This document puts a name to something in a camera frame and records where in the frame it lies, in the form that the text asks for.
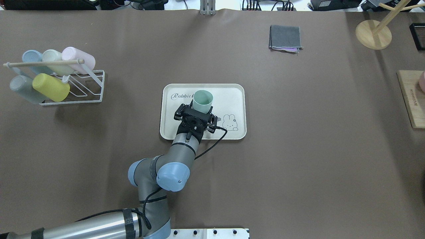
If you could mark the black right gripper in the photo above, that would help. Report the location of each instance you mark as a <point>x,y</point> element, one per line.
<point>179,112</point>

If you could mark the green cup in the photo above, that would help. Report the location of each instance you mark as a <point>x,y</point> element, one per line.
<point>202,101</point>

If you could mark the cream rabbit print tray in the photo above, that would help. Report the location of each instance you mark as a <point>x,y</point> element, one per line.
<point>228,105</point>

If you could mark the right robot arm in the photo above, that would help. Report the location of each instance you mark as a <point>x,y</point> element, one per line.
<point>153,177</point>

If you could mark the yellow cup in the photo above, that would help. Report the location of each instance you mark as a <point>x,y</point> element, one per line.
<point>51,87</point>

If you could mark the light blue cup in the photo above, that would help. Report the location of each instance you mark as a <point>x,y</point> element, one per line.
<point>36,56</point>

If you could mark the grey cup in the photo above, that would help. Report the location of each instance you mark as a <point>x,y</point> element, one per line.
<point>22,85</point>

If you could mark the black glass rack tray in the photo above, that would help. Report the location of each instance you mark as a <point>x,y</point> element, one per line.
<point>418,33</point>

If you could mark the folded grey cloth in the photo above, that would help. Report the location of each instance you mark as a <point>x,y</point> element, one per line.
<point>285,38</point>

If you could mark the wooden mug tree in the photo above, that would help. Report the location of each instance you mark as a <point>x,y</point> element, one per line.
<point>375,34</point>

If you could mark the wooden cutting board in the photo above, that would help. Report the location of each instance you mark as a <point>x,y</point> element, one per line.
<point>413,96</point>

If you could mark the pink ice bowl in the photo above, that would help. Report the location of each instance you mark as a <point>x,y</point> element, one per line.
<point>422,81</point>

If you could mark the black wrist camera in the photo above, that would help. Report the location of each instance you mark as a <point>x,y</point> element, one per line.
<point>211,128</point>

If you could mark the aluminium frame post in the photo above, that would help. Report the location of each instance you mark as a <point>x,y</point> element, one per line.
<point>207,7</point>

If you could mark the white wire cup rack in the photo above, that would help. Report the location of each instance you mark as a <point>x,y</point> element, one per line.
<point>84,88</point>

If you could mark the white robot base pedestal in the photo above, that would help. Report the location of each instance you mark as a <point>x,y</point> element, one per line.
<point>210,233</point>

